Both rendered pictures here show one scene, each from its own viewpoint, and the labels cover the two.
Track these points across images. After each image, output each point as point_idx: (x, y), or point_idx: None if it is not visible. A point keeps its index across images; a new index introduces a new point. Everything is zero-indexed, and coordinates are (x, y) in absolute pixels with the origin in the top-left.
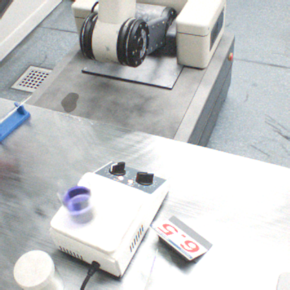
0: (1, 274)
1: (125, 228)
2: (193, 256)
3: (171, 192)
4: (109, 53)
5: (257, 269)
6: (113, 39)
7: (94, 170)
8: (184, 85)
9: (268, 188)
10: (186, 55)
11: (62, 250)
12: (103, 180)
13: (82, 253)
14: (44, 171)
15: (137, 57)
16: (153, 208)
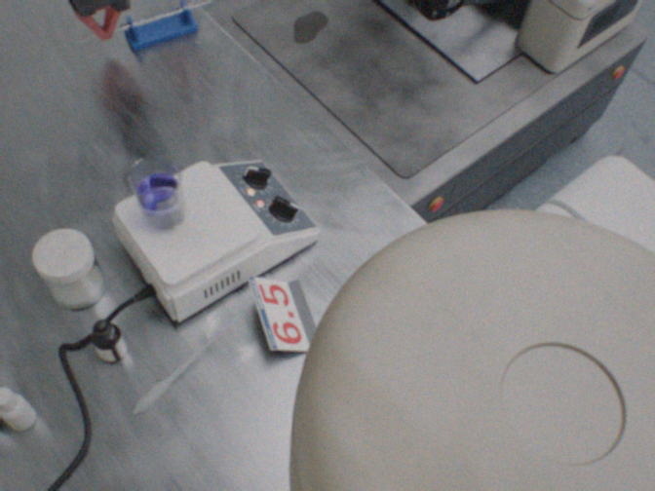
0: (35, 238)
1: (205, 263)
2: (279, 347)
3: (318, 246)
4: None
5: None
6: None
7: (236, 161)
8: (501, 87)
9: None
10: (532, 36)
11: (124, 248)
12: (218, 183)
13: (140, 266)
14: (169, 128)
15: (441, 6)
16: (269, 255)
